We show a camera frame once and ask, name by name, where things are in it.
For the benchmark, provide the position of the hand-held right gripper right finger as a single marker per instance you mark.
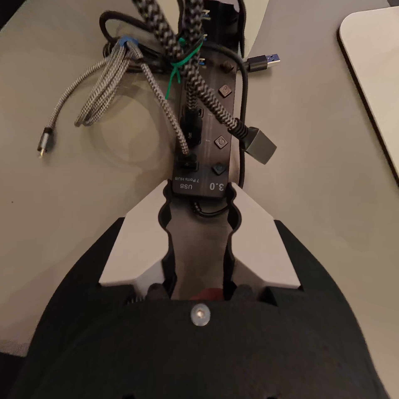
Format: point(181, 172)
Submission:
point(265, 252)

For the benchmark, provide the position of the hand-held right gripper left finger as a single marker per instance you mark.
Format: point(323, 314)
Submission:
point(134, 249)

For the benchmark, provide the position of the slim black usb hub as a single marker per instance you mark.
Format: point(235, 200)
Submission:
point(224, 22)

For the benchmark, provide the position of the white stand base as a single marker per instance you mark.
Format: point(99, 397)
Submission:
point(374, 75)

